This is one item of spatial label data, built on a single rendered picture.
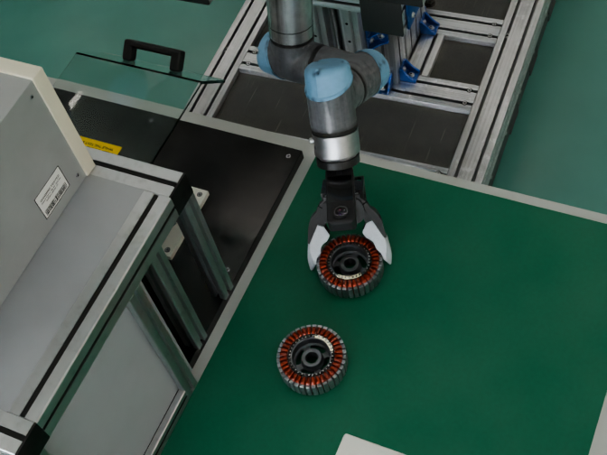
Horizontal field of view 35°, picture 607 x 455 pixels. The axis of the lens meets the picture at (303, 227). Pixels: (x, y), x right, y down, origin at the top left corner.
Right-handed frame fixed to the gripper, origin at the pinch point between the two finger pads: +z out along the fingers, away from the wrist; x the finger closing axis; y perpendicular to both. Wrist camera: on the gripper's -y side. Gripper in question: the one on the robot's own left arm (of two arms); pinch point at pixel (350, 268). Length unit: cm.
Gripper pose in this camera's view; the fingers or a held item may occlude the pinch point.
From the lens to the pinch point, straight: 162.4
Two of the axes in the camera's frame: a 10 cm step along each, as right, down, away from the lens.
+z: 1.3, 8.9, 4.3
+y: 0.8, -4.4, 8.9
